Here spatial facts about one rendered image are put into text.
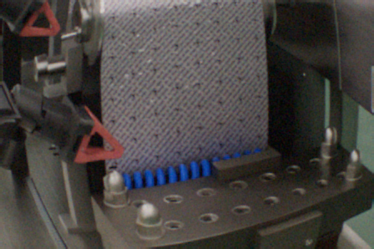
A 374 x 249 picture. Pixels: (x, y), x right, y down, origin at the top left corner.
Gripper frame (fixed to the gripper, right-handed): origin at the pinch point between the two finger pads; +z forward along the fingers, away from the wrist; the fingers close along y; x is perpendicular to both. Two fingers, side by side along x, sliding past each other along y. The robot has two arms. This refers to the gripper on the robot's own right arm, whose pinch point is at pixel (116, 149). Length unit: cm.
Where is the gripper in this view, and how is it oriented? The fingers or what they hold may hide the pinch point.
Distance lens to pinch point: 107.7
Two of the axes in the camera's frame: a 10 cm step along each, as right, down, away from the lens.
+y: 3.8, 3.5, -8.6
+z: 8.1, 3.2, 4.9
